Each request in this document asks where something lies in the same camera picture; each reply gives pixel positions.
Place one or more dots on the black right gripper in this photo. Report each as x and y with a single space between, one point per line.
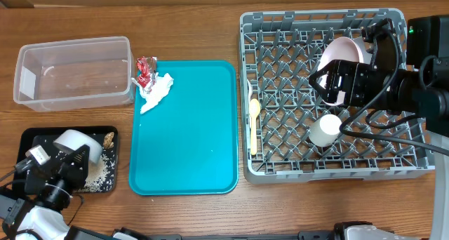
356 72

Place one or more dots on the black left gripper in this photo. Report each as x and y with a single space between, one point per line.
75 177

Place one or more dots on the pink rimmed white plate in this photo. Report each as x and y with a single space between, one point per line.
342 48

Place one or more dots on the grey bowl with rice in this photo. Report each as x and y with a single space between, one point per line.
71 140

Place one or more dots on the grey plate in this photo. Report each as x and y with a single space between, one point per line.
365 47

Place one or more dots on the white paper cup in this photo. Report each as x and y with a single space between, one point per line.
325 130

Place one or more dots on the brown food scrap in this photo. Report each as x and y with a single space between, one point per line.
108 140

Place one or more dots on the yellow plastic spoon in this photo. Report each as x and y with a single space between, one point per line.
254 111

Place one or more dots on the white plastic fork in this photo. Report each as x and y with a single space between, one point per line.
250 90

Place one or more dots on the white napkin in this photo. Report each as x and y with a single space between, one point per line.
156 93

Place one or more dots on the red foil wrapper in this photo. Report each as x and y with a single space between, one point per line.
147 73

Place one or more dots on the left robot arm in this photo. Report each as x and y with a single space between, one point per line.
40 217

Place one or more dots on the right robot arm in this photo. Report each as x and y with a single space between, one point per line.
416 82

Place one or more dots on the grey dishwasher rack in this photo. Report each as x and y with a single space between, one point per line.
279 50

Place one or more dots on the black bin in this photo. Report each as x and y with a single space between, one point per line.
45 137

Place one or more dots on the clear plastic bin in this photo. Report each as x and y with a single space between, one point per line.
75 74

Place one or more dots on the teal plastic tray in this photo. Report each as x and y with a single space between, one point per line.
188 143

